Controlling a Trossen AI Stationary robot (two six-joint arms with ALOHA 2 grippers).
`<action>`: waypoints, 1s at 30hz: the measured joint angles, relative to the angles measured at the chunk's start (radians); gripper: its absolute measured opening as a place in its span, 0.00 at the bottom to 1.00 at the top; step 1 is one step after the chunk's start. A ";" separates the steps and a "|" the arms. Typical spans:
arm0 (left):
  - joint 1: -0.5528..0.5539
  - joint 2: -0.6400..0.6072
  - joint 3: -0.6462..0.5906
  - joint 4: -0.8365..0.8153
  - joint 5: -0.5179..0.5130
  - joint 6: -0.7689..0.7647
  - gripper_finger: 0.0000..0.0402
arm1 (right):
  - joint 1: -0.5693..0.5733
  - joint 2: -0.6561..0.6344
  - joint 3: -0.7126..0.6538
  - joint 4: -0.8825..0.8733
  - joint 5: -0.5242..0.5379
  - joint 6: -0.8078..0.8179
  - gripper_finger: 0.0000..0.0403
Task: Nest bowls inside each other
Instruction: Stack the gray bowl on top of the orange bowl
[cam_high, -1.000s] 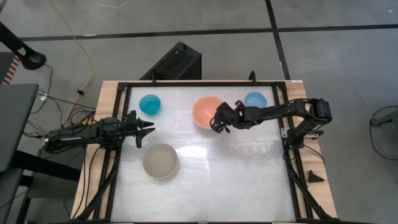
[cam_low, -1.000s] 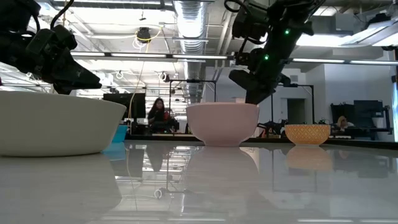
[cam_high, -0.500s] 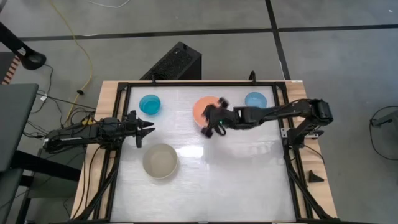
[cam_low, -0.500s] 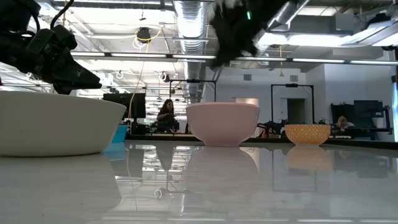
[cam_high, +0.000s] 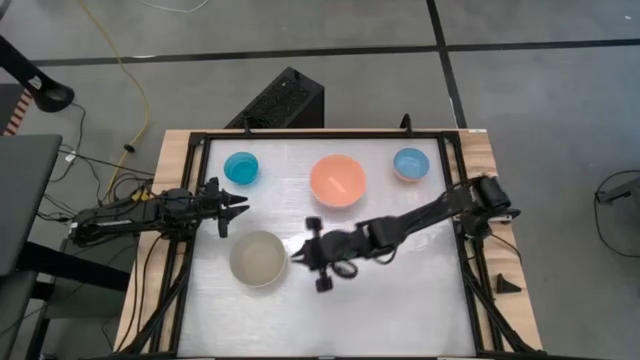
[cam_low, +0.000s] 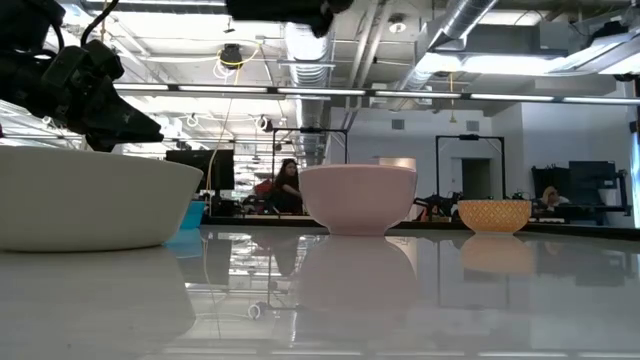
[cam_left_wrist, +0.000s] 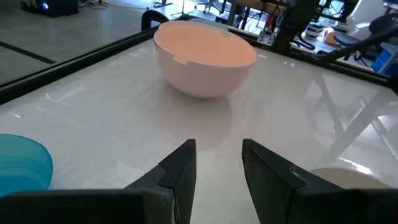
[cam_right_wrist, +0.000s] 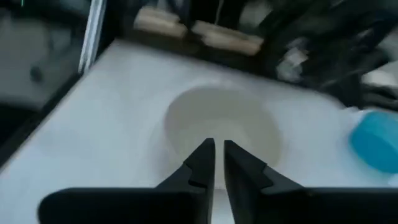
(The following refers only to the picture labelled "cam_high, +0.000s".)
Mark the cyan translucent small bowl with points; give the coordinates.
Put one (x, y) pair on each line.
(241, 168)

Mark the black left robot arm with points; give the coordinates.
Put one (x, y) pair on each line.
(125, 215)

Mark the orange black striped strip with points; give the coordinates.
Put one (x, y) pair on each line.
(17, 112)

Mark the large salmon pink bowl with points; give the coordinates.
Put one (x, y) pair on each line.
(338, 180)

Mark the large beige bowl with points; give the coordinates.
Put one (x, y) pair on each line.
(258, 258)

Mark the black stand foot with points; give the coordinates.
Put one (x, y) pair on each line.
(42, 90)

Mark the blue speckled small bowl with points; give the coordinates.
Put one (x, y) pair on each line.
(411, 164)

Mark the small black wedge bracket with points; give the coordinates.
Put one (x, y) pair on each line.
(506, 285)

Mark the black metal table frame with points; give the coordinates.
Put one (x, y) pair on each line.
(325, 135)

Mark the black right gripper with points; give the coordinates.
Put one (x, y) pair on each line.
(332, 247)

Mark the black perforated tower box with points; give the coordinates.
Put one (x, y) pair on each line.
(280, 102)

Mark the white glossy table sheet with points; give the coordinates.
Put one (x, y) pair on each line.
(350, 315)

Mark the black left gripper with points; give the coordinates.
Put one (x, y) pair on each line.
(212, 207)

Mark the grey desk top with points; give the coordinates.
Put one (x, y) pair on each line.
(25, 195)

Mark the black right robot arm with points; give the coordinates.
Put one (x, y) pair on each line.
(425, 212)

